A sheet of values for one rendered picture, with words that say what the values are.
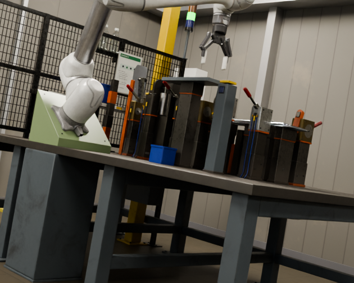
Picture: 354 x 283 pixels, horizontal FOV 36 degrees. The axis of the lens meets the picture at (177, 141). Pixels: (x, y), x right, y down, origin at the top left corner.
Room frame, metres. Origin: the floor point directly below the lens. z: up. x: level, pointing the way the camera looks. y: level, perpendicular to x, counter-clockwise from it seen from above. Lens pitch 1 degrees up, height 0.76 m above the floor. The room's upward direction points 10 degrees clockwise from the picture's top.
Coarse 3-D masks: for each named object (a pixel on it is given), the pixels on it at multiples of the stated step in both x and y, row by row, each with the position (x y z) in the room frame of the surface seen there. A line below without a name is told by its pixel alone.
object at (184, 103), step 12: (192, 84) 2.82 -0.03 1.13; (180, 96) 2.89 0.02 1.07; (192, 96) 2.83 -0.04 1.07; (180, 108) 2.88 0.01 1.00; (192, 108) 2.84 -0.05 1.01; (180, 120) 2.86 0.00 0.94; (192, 120) 2.85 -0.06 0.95; (180, 132) 2.85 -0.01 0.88; (192, 132) 2.86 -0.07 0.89; (180, 144) 2.84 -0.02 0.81; (192, 144) 2.87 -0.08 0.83; (180, 156) 2.83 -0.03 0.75
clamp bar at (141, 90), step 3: (141, 78) 3.51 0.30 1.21; (144, 78) 3.55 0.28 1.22; (141, 81) 3.51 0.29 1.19; (144, 81) 3.54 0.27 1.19; (138, 84) 3.53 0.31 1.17; (141, 84) 3.51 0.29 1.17; (138, 87) 3.53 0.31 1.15; (141, 87) 3.51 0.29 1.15; (138, 90) 3.53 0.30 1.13; (141, 90) 3.51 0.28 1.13; (138, 93) 3.53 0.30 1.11; (141, 93) 3.51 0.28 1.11; (138, 96) 3.53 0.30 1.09; (141, 96) 3.51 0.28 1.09
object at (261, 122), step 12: (252, 108) 2.71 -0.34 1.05; (264, 108) 2.68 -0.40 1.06; (252, 120) 2.70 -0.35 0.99; (264, 120) 2.69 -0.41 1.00; (252, 132) 2.69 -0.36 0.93; (264, 132) 2.70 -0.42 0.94; (252, 144) 2.70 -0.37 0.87; (264, 144) 2.72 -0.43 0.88; (252, 156) 2.68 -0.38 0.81; (264, 156) 2.72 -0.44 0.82; (252, 168) 2.67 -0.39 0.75
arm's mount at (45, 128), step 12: (48, 96) 3.01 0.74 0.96; (60, 96) 3.09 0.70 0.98; (36, 108) 2.98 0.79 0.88; (48, 108) 2.93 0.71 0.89; (36, 120) 2.96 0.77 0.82; (48, 120) 2.89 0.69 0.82; (96, 120) 3.16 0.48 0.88; (36, 132) 2.95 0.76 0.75; (48, 132) 2.88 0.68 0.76; (60, 132) 2.85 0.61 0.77; (72, 132) 2.92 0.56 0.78; (96, 132) 3.08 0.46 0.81; (60, 144) 2.82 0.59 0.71; (72, 144) 2.88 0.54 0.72; (84, 144) 2.94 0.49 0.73; (96, 144) 3.00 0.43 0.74; (108, 144) 3.07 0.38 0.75
